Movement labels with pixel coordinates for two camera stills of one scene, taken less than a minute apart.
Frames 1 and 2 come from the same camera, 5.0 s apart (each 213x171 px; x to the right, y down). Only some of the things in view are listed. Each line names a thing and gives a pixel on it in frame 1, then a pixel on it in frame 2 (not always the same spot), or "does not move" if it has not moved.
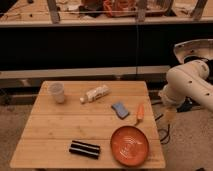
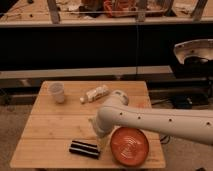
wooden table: (72, 125) does not move
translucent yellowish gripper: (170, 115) → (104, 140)
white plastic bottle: (95, 94) does not move
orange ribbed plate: (129, 146) does not move
